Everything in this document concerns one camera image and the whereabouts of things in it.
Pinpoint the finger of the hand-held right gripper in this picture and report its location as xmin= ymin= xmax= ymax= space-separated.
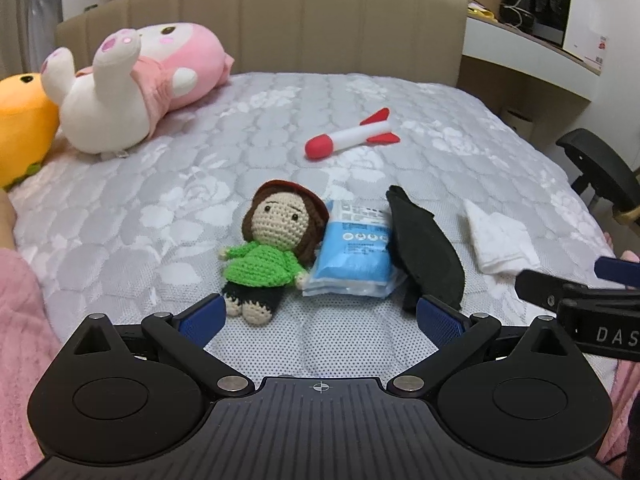
xmin=514 ymin=269 xmax=640 ymax=312
xmin=595 ymin=256 xmax=640 ymax=289

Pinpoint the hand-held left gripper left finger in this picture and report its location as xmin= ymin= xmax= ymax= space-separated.
xmin=71 ymin=293 xmax=254 ymax=397

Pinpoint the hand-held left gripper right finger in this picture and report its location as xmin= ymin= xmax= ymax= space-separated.
xmin=388 ymin=294 xmax=571 ymax=397

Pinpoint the white knitted cloth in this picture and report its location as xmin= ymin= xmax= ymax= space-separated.
xmin=462 ymin=198 xmax=542 ymax=276

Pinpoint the black cloth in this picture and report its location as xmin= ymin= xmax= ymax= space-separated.
xmin=384 ymin=185 xmax=465 ymax=314

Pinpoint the crochet doll green sweater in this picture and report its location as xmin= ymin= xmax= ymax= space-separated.
xmin=218 ymin=178 xmax=331 ymax=326

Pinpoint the blue wet wipe packet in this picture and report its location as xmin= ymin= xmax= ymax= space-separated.
xmin=300 ymin=198 xmax=406 ymax=300

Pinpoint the pink fleece clothing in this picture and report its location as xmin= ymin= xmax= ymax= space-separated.
xmin=0 ymin=247 xmax=64 ymax=472
xmin=594 ymin=355 xmax=640 ymax=467

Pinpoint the black office chair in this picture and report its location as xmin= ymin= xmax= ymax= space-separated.
xmin=555 ymin=128 xmax=640 ymax=222

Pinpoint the red and white foam rocket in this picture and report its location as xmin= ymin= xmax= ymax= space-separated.
xmin=304 ymin=107 xmax=401 ymax=162

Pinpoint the white desk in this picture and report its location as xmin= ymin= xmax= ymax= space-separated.
xmin=460 ymin=14 xmax=607 ymax=142

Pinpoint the white cardboard box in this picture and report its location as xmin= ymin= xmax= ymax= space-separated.
xmin=562 ymin=0 xmax=614 ymax=79

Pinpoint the pink white plush bunny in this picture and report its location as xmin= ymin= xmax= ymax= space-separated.
xmin=41 ymin=22 xmax=236 ymax=155

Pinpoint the orange plush toy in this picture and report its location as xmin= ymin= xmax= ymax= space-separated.
xmin=0 ymin=73 xmax=61 ymax=192

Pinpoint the black monitor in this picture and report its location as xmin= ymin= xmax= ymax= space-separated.
xmin=529 ymin=0 xmax=574 ymax=47

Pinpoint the beige padded headboard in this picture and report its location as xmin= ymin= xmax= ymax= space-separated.
xmin=54 ymin=0 xmax=469 ymax=102

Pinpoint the white curtain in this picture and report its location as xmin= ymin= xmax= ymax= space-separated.
xmin=0 ymin=0 xmax=64 ymax=82

